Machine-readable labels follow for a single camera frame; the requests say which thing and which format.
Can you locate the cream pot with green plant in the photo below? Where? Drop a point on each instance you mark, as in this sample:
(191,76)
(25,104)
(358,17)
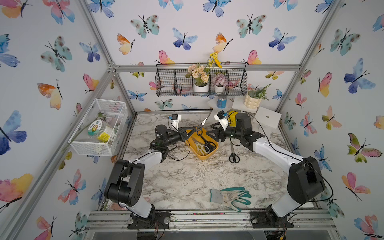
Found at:
(255,96)

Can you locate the teal grey gardening glove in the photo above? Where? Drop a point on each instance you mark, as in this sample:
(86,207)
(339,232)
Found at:
(231,198)

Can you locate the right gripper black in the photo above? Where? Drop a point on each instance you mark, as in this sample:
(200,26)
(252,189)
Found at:
(220,132)

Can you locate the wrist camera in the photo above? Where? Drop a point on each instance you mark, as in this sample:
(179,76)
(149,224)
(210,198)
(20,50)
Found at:
(175,120)
(222,118)

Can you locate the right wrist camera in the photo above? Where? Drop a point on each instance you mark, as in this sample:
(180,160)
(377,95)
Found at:
(222,118)

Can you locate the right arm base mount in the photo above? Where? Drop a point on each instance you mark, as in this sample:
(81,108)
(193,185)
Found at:
(267,219)

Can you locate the clear acrylic wall box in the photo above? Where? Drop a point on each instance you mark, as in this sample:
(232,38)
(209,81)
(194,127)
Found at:
(114,113)

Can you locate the white stepped display stand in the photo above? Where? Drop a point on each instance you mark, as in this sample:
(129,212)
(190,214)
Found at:
(266,117)

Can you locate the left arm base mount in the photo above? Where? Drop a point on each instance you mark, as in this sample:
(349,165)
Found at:
(148,220)

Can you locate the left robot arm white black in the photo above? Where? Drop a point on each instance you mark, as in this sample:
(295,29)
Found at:
(125,183)

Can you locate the round green-lidded jar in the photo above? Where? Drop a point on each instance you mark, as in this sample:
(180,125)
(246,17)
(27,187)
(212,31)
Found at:
(101,131)

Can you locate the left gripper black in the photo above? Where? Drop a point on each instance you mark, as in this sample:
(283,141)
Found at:
(181,135)

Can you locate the beige flowers in white pot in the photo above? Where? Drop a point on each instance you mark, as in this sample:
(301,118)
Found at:
(201,78)

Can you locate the blue tin can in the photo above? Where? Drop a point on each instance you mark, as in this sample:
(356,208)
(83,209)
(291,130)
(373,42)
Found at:
(221,101)

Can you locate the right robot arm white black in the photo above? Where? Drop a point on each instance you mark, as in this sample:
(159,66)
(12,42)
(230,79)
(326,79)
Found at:
(305,180)

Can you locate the purple flowers in white pot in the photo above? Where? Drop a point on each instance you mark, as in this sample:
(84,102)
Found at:
(220,82)

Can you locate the yellow plastic storage box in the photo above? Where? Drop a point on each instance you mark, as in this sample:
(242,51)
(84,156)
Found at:
(204,140)

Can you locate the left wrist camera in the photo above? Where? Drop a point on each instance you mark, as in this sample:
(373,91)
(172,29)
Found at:
(175,120)

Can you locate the yellow artificial flower stem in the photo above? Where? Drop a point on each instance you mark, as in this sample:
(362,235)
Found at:
(213,61)

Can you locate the small black-handled scissors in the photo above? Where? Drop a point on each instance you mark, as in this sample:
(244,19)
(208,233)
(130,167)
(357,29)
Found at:
(196,129)

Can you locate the yellow plastic bottle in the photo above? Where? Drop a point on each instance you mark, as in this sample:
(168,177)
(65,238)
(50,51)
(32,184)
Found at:
(232,118)

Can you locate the pink dustpan brush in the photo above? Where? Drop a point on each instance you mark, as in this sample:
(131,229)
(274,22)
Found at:
(115,207)

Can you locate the black wire wall basket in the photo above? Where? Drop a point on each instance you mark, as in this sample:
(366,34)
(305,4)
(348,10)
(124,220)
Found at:
(171,80)

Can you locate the cream-handled kitchen scissors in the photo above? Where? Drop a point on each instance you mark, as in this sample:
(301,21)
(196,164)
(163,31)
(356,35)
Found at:
(202,150)

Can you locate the aluminium front rail frame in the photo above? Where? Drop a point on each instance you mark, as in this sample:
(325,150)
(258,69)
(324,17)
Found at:
(178,221)

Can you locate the long black-handled scissors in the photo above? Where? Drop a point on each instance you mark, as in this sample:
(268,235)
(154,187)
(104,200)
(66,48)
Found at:
(233,158)

